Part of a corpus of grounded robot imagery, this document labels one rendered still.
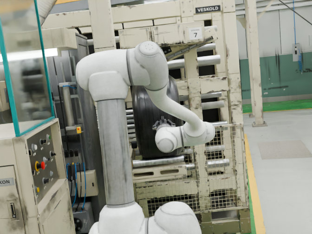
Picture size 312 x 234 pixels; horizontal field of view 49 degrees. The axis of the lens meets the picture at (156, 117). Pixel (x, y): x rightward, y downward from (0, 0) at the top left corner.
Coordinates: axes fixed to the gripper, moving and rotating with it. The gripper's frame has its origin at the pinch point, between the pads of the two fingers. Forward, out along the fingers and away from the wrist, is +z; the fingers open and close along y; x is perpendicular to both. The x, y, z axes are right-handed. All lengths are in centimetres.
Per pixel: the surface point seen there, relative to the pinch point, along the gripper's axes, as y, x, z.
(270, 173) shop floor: -132, 149, 203
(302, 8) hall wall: -455, -28, 862
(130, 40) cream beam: 16, -44, 56
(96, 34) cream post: 35, -51, 30
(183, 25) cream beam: -22, -50, 57
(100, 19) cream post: 31, -60, 32
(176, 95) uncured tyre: -10.2, -10.8, 13.0
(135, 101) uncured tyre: 15.3, -10.2, 11.6
